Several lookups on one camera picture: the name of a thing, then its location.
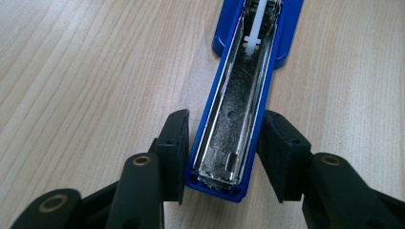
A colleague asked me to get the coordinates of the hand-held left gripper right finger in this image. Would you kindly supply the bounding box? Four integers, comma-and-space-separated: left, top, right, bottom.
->
256, 109, 313, 204

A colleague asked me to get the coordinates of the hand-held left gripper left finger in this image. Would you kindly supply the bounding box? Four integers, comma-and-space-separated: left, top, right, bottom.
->
147, 108, 191, 205

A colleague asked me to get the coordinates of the blue stapler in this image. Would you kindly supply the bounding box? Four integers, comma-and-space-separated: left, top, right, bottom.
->
183, 0, 306, 204

